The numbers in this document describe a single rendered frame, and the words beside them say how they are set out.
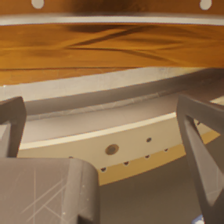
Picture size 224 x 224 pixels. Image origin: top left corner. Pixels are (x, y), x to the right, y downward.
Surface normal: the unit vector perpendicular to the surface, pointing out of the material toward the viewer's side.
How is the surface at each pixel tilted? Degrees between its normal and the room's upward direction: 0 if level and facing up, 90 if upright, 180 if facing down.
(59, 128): 0
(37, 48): 90
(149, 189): 62
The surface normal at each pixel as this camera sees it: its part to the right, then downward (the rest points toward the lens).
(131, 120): 0.00, -0.82
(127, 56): 0.03, 0.58
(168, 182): 0.38, 0.07
